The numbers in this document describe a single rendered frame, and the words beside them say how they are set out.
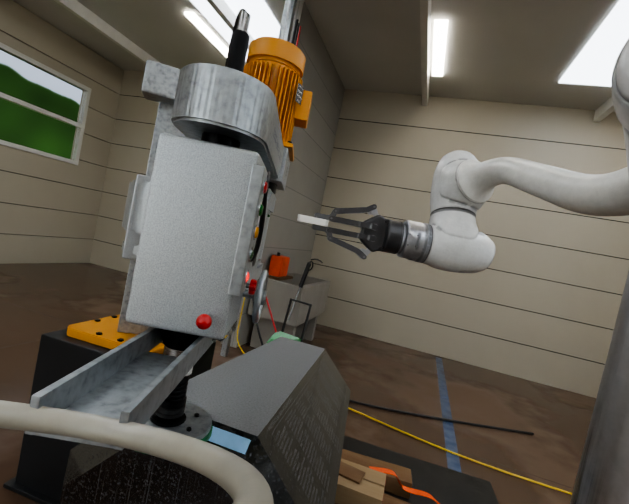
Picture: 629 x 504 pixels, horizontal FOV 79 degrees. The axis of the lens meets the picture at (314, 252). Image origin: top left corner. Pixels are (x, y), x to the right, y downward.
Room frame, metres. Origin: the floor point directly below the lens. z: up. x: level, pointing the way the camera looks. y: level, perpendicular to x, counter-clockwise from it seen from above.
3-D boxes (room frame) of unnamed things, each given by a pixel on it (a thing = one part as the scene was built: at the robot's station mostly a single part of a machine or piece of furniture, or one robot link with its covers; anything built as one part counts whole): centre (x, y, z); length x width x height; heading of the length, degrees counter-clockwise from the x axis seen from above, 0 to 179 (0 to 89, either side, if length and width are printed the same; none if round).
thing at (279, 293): (4.97, 0.15, 0.43); 1.30 x 0.62 x 0.86; 164
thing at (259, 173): (0.86, 0.15, 1.41); 0.08 x 0.03 x 0.28; 3
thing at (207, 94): (1.27, 0.29, 1.66); 0.96 x 0.25 x 0.17; 3
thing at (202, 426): (0.92, 0.27, 0.91); 0.22 x 0.22 x 0.04
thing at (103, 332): (1.98, 0.81, 0.76); 0.49 x 0.49 x 0.05; 77
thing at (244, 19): (0.92, 0.27, 1.82); 0.04 x 0.04 x 0.17
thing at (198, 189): (1.00, 0.27, 1.36); 0.36 x 0.22 x 0.45; 3
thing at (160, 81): (1.84, 0.86, 2.00); 0.20 x 0.18 x 0.15; 77
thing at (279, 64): (1.58, 0.29, 1.94); 0.31 x 0.28 x 0.40; 93
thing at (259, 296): (1.05, 0.16, 1.24); 0.15 x 0.10 x 0.15; 3
